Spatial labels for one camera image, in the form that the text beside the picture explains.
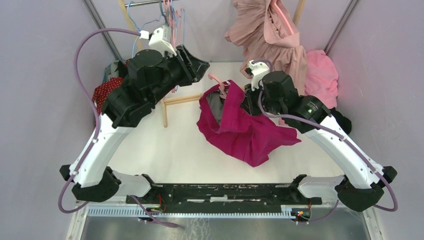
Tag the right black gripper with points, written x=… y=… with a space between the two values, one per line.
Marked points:
x=248 y=102

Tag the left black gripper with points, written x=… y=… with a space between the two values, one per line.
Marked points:
x=194 y=69

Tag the magenta garment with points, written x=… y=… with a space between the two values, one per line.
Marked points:
x=232 y=130

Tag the dusty pink skirt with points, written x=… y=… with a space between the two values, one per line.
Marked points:
x=261 y=31

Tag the pink plastic hanger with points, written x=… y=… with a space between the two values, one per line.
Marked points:
x=280 y=12

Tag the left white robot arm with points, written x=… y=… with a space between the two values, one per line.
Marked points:
x=151 y=76

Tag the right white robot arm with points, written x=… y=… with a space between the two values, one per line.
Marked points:
x=363 y=181

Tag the grey teal hanger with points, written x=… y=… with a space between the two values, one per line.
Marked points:
x=163 y=12

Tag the light blue hanger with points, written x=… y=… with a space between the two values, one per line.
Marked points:
x=138 y=29

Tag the teal basket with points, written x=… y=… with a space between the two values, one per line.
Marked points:
x=116 y=69

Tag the pink towel garment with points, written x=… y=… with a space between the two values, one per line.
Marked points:
x=313 y=73

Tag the red polka dot garment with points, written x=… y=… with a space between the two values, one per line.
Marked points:
x=101 y=92

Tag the black cloth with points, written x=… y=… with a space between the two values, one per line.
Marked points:
x=343 y=122

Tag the wooden clothes rack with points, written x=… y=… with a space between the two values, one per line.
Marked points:
x=165 y=102

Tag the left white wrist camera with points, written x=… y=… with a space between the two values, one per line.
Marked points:
x=160 y=40

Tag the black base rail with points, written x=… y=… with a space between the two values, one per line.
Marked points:
x=196 y=198

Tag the white slotted cable duct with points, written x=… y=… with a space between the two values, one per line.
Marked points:
x=134 y=211

